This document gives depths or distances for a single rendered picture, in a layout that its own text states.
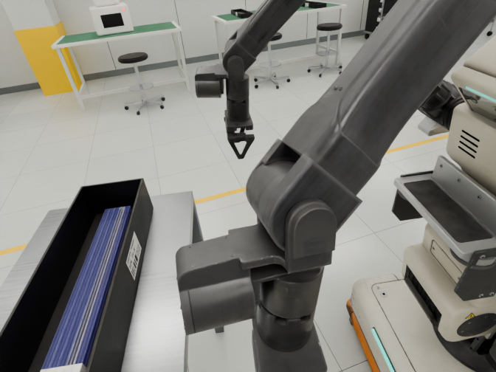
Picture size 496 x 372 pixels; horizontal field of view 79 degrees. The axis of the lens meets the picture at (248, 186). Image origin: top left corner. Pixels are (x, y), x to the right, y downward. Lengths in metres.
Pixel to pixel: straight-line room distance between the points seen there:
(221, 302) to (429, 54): 0.23
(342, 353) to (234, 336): 0.48
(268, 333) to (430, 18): 0.29
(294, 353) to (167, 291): 0.44
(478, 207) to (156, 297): 0.70
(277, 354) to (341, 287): 1.38
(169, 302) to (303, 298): 0.48
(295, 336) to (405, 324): 1.03
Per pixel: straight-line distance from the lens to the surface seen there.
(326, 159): 0.21
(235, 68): 0.70
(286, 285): 0.26
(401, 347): 1.28
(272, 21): 0.68
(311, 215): 0.21
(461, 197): 0.81
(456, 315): 0.93
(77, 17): 5.92
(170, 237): 0.85
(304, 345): 0.35
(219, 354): 1.53
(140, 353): 0.68
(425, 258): 0.99
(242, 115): 0.77
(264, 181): 0.24
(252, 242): 0.26
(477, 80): 0.68
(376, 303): 1.35
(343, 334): 1.57
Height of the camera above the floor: 1.37
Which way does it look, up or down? 36 degrees down
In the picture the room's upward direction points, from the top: 6 degrees counter-clockwise
